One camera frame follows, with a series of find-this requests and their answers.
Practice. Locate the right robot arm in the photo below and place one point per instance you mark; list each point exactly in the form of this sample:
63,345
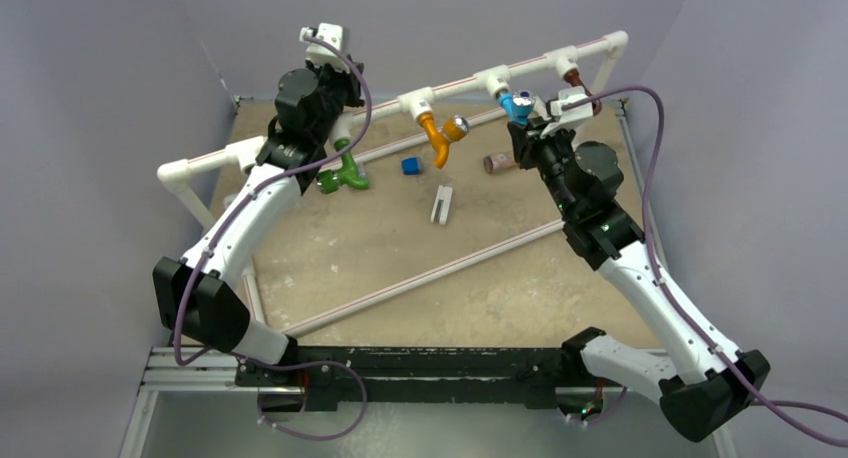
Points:
705,379

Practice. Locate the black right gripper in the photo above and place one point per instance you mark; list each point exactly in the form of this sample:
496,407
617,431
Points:
526,145

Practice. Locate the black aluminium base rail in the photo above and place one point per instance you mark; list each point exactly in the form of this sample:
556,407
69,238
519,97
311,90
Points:
535,378

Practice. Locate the blue grey small block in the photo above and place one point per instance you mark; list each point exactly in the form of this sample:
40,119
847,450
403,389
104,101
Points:
411,166

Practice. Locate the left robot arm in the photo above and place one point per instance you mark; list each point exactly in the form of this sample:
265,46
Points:
196,293

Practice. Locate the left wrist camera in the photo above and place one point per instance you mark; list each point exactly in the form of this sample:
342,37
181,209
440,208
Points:
325,44

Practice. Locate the white clip sealer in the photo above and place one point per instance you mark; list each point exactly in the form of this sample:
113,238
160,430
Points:
441,207

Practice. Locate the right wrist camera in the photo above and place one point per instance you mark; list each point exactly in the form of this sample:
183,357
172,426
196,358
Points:
560,113

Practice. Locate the green faucet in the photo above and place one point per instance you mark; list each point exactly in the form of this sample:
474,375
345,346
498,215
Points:
349,174

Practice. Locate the orange faucet chrome knob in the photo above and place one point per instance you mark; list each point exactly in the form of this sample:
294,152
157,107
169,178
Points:
441,138

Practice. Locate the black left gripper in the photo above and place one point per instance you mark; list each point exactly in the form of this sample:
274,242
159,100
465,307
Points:
351,82

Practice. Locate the blue faucet chrome knob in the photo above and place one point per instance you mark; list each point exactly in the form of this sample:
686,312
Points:
518,105

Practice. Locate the brown faucet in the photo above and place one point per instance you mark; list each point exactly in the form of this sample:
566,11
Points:
574,79

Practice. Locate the white PVC pipe frame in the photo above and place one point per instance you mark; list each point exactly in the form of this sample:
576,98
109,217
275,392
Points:
207,185

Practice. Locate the pink patterned spray can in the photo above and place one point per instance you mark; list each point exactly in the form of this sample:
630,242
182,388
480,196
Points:
497,163

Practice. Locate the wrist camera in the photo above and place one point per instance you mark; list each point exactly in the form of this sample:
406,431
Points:
325,44
560,113

